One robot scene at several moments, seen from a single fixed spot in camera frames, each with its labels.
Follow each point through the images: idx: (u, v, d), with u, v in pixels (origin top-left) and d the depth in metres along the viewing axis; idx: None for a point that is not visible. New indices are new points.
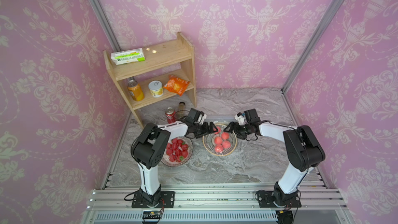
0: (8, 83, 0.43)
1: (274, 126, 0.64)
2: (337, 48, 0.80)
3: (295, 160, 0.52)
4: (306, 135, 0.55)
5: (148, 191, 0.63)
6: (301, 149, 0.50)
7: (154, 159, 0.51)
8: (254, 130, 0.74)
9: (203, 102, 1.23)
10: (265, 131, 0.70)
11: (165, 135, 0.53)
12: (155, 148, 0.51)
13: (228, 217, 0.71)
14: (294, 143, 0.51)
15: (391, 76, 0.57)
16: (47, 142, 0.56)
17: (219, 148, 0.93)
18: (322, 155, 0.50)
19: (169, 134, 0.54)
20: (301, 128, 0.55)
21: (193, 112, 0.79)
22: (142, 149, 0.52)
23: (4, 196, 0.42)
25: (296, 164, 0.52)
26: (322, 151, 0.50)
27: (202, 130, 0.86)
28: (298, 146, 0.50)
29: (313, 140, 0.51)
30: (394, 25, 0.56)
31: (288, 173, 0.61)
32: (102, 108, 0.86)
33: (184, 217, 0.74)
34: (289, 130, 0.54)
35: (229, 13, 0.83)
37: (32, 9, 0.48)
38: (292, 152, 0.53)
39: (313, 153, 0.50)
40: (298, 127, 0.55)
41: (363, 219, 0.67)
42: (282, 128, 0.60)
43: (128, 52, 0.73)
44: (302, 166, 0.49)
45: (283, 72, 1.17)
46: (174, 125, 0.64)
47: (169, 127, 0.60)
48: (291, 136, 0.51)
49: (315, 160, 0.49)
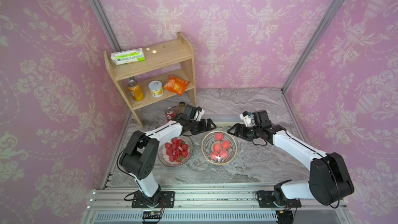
0: (8, 84, 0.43)
1: (295, 145, 0.54)
2: (337, 48, 0.80)
3: (320, 193, 0.45)
4: (335, 165, 0.47)
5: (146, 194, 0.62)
6: (331, 184, 0.42)
7: (144, 171, 0.48)
8: (266, 136, 0.65)
9: (203, 102, 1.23)
10: (279, 142, 0.61)
11: (152, 145, 0.48)
12: (143, 160, 0.47)
13: (229, 217, 0.71)
14: (324, 178, 0.42)
15: (391, 76, 0.57)
16: (47, 142, 0.56)
17: (215, 155, 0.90)
18: (352, 189, 0.43)
19: (157, 143, 0.49)
20: (331, 157, 0.47)
21: (188, 109, 0.74)
22: (130, 160, 0.48)
23: (4, 196, 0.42)
25: (322, 196, 0.45)
26: (352, 186, 0.44)
27: (199, 127, 0.82)
28: (328, 181, 0.42)
29: (344, 173, 0.44)
30: (394, 25, 0.56)
31: (298, 190, 0.58)
32: (102, 108, 0.86)
33: (184, 217, 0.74)
34: (318, 161, 0.44)
35: (229, 13, 0.83)
37: (32, 9, 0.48)
38: (316, 184, 0.46)
39: (343, 187, 0.43)
40: (328, 156, 0.46)
41: (363, 219, 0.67)
42: (305, 150, 0.50)
43: (128, 52, 0.73)
44: (328, 200, 0.43)
45: (283, 72, 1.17)
46: (166, 128, 0.59)
47: (158, 132, 0.55)
48: (322, 170, 0.43)
49: (344, 194, 0.43)
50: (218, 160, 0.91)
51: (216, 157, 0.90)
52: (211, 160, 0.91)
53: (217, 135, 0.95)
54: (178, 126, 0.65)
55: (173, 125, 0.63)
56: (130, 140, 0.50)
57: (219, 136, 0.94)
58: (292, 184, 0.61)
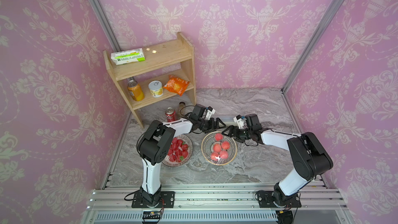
0: (8, 84, 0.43)
1: (278, 135, 0.61)
2: (337, 48, 0.80)
3: (302, 169, 0.50)
4: (311, 142, 0.53)
5: (151, 189, 0.63)
6: (308, 157, 0.48)
7: (159, 156, 0.53)
8: (256, 138, 0.73)
9: (203, 102, 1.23)
10: (267, 140, 0.68)
11: (169, 132, 0.54)
12: (160, 145, 0.53)
13: (229, 217, 0.71)
14: (300, 152, 0.48)
15: (391, 76, 0.57)
16: (47, 142, 0.56)
17: (216, 156, 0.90)
18: (330, 163, 0.48)
19: (174, 131, 0.55)
20: (306, 135, 0.53)
21: (197, 109, 0.79)
22: (147, 144, 0.54)
23: (4, 196, 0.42)
25: (303, 173, 0.49)
26: (329, 159, 0.48)
27: (209, 126, 0.87)
28: (304, 154, 0.48)
29: (319, 147, 0.49)
30: (394, 25, 0.56)
31: (290, 178, 0.60)
32: (101, 108, 0.85)
33: (184, 217, 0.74)
34: (294, 139, 0.51)
35: (229, 13, 0.83)
37: (32, 9, 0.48)
38: (297, 161, 0.51)
39: (320, 160, 0.48)
40: (303, 135, 0.53)
41: (363, 219, 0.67)
42: (285, 136, 0.57)
43: (128, 52, 0.73)
44: (309, 175, 0.47)
45: (283, 72, 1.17)
46: (179, 122, 0.66)
47: (173, 124, 0.61)
48: (296, 145, 0.49)
49: (324, 169, 0.47)
50: (218, 160, 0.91)
51: (216, 158, 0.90)
52: (211, 161, 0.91)
53: (217, 135, 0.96)
54: (189, 122, 0.72)
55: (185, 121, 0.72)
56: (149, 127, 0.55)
57: (219, 136, 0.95)
58: (286, 176, 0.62)
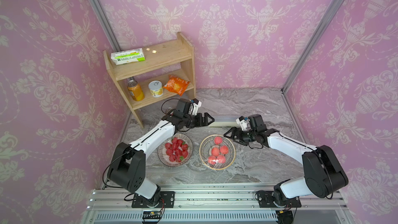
0: (8, 84, 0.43)
1: (287, 143, 0.56)
2: (337, 48, 0.80)
3: (315, 186, 0.46)
4: (326, 157, 0.49)
5: (147, 196, 0.62)
6: (325, 177, 0.44)
7: (134, 184, 0.45)
8: (261, 140, 0.68)
9: (203, 102, 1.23)
10: (274, 144, 0.63)
11: (138, 158, 0.44)
12: (131, 174, 0.44)
13: (229, 217, 0.71)
14: (316, 171, 0.44)
15: (391, 76, 0.57)
16: (47, 142, 0.56)
17: (213, 160, 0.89)
18: (345, 180, 0.44)
19: (144, 156, 0.45)
20: (322, 150, 0.49)
21: (181, 105, 0.67)
22: (116, 175, 0.45)
23: (4, 196, 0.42)
25: (317, 190, 0.46)
26: (345, 177, 0.45)
27: (196, 121, 0.76)
28: (321, 173, 0.44)
29: (336, 164, 0.45)
30: (394, 25, 0.56)
31: (297, 186, 0.58)
32: (101, 108, 0.85)
33: (184, 217, 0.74)
34: (309, 155, 0.46)
35: (229, 13, 0.83)
37: (31, 9, 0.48)
38: (311, 178, 0.47)
39: (336, 178, 0.44)
40: (318, 149, 0.48)
41: (363, 219, 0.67)
42: (297, 147, 0.52)
43: (128, 52, 0.73)
44: (323, 194, 0.44)
45: (283, 72, 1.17)
46: (154, 135, 0.54)
47: (145, 141, 0.50)
48: (312, 162, 0.45)
49: (339, 186, 0.44)
50: (215, 165, 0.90)
51: (213, 161, 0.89)
52: (208, 164, 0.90)
53: (216, 139, 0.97)
54: (170, 126, 0.59)
55: (163, 128, 0.58)
56: (114, 155, 0.46)
57: (218, 140, 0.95)
58: (293, 182, 0.60)
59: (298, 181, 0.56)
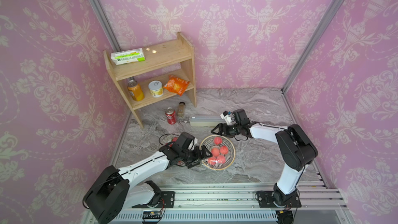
0: (8, 83, 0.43)
1: (265, 128, 0.64)
2: (337, 48, 0.80)
3: (290, 160, 0.52)
4: (297, 134, 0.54)
5: (144, 201, 0.62)
6: (295, 149, 0.50)
7: (106, 215, 0.41)
8: (245, 132, 0.74)
9: (203, 102, 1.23)
10: (255, 134, 0.70)
11: (121, 187, 0.42)
12: (107, 204, 0.41)
13: (229, 217, 0.71)
14: (287, 143, 0.51)
15: (391, 76, 0.57)
16: (47, 142, 0.56)
17: (213, 160, 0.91)
18: (315, 152, 0.51)
19: (127, 187, 0.43)
20: (292, 128, 0.56)
21: (182, 140, 0.66)
22: (94, 199, 0.43)
23: (4, 196, 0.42)
25: (292, 164, 0.52)
26: (314, 149, 0.51)
27: (193, 157, 0.73)
28: (292, 146, 0.50)
29: (304, 138, 0.52)
30: (394, 25, 0.56)
31: (285, 173, 0.61)
32: (101, 108, 0.85)
33: (184, 217, 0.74)
34: (281, 131, 0.54)
35: (229, 13, 0.83)
37: (31, 9, 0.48)
38: (285, 153, 0.53)
39: (306, 150, 0.51)
40: (289, 127, 0.56)
41: (363, 219, 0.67)
42: (273, 129, 0.60)
43: (128, 52, 0.73)
44: (297, 165, 0.50)
45: (283, 72, 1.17)
46: (145, 165, 0.52)
47: (134, 171, 0.48)
48: (284, 137, 0.52)
49: (310, 158, 0.50)
50: (215, 165, 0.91)
51: (213, 162, 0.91)
52: (208, 165, 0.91)
53: (215, 139, 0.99)
54: (164, 162, 0.58)
55: (156, 160, 0.56)
56: (100, 177, 0.44)
57: (217, 140, 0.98)
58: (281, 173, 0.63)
59: (284, 169, 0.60)
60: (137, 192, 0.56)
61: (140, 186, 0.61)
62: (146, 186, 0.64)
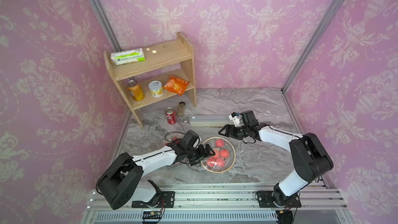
0: (8, 83, 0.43)
1: (278, 134, 0.59)
2: (337, 48, 0.80)
3: (302, 171, 0.49)
4: (312, 144, 0.52)
5: (144, 200, 0.61)
6: (310, 160, 0.47)
7: (118, 201, 0.42)
8: (253, 134, 0.71)
9: (203, 102, 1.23)
10: (265, 137, 0.66)
11: (135, 173, 0.43)
12: (121, 188, 0.43)
13: (229, 217, 0.71)
14: (302, 154, 0.47)
15: (391, 76, 0.57)
16: (47, 142, 0.56)
17: (212, 162, 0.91)
18: (330, 164, 0.47)
19: (141, 174, 0.45)
20: (308, 137, 0.51)
21: (188, 137, 0.69)
22: (108, 184, 0.44)
23: (4, 196, 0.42)
25: (304, 174, 0.49)
26: (329, 161, 0.47)
27: (198, 155, 0.76)
28: (307, 158, 0.47)
29: (321, 149, 0.48)
30: (394, 25, 0.56)
31: (292, 179, 0.59)
32: (101, 108, 0.85)
33: (184, 216, 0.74)
34: (296, 141, 0.50)
35: (229, 13, 0.83)
37: (31, 9, 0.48)
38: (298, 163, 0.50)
39: (320, 162, 0.47)
40: (304, 136, 0.52)
41: (363, 219, 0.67)
42: (286, 136, 0.56)
43: (128, 52, 0.73)
44: (310, 177, 0.47)
45: (283, 72, 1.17)
46: (156, 156, 0.54)
47: (146, 159, 0.50)
48: (298, 148, 0.48)
49: (324, 170, 0.46)
50: (213, 167, 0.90)
51: (212, 164, 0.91)
52: (205, 166, 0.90)
53: (217, 142, 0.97)
54: (172, 155, 0.60)
55: (166, 153, 0.58)
56: (114, 163, 0.46)
57: (219, 143, 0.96)
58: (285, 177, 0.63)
59: (292, 174, 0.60)
60: (140, 187, 0.55)
61: (143, 182, 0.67)
62: (147, 183, 0.64)
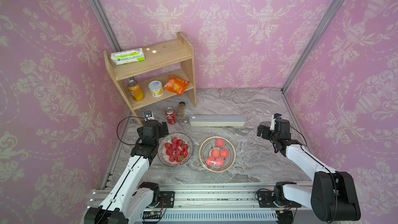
0: (8, 84, 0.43)
1: (306, 158, 0.53)
2: (337, 47, 0.80)
3: (318, 208, 0.44)
4: (342, 185, 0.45)
5: (148, 201, 0.63)
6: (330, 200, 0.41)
7: None
8: (280, 148, 0.66)
9: (203, 102, 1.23)
10: (292, 155, 0.61)
11: (116, 218, 0.39)
12: None
13: (228, 217, 0.71)
14: (325, 190, 0.42)
15: (391, 76, 0.57)
16: (47, 142, 0.56)
17: (211, 160, 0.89)
18: (357, 214, 0.41)
19: (122, 214, 0.39)
20: (340, 175, 0.45)
21: (147, 130, 0.60)
22: None
23: (4, 196, 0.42)
25: (320, 211, 0.44)
26: (357, 210, 0.41)
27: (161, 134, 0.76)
28: (327, 195, 0.42)
29: (351, 195, 0.42)
30: (394, 25, 0.56)
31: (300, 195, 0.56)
32: (101, 108, 0.85)
33: (184, 216, 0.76)
34: (322, 173, 0.44)
35: (229, 13, 0.83)
37: (32, 9, 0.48)
38: (317, 197, 0.45)
39: (343, 207, 0.41)
40: (337, 173, 0.45)
41: (363, 219, 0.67)
42: (314, 164, 0.49)
43: (128, 52, 0.73)
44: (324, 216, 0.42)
45: (283, 72, 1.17)
46: (128, 180, 0.48)
47: (119, 194, 0.44)
48: (324, 182, 0.42)
49: (345, 216, 0.41)
50: (212, 166, 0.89)
51: (211, 163, 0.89)
52: (205, 165, 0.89)
53: (218, 141, 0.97)
54: (143, 163, 0.54)
55: (134, 168, 0.52)
56: None
57: (220, 142, 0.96)
58: (294, 187, 0.60)
59: (301, 192, 0.56)
60: (134, 205, 0.54)
61: (137, 195, 0.60)
62: (141, 192, 0.63)
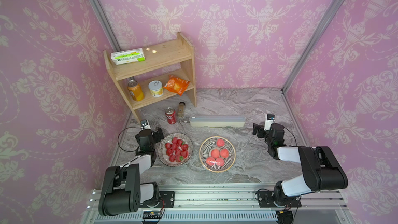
0: (8, 83, 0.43)
1: (292, 148, 0.61)
2: (337, 48, 0.80)
3: (310, 179, 0.48)
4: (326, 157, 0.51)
5: (149, 196, 0.62)
6: (317, 167, 0.46)
7: (134, 201, 0.42)
8: (272, 154, 0.72)
9: (203, 102, 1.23)
10: (282, 154, 0.67)
11: (133, 168, 0.46)
12: (130, 188, 0.44)
13: (228, 217, 0.71)
14: (310, 158, 0.48)
15: (391, 76, 0.57)
16: (47, 142, 0.56)
17: (211, 160, 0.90)
18: (344, 180, 0.44)
19: (137, 166, 0.47)
20: (320, 149, 0.52)
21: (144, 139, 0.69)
22: (112, 199, 0.42)
23: (4, 196, 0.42)
25: (312, 183, 0.47)
26: (344, 177, 0.45)
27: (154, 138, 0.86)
28: (314, 163, 0.47)
29: (332, 162, 0.47)
30: (394, 25, 0.56)
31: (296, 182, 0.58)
32: (101, 108, 0.85)
33: (184, 217, 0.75)
34: (304, 147, 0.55)
35: (229, 13, 0.83)
37: (32, 9, 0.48)
38: (306, 169, 0.49)
39: (329, 171, 0.46)
40: (318, 150, 0.52)
41: (363, 219, 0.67)
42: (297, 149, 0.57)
43: (128, 52, 0.73)
44: (316, 185, 0.45)
45: (283, 72, 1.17)
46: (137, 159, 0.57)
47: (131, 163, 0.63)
48: (307, 153, 0.49)
49: (336, 183, 0.44)
50: (212, 166, 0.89)
51: (211, 163, 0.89)
52: (205, 165, 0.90)
53: (218, 141, 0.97)
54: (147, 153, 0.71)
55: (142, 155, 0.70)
56: (105, 179, 0.45)
57: (220, 142, 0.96)
58: (291, 180, 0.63)
59: (298, 178, 0.57)
60: None
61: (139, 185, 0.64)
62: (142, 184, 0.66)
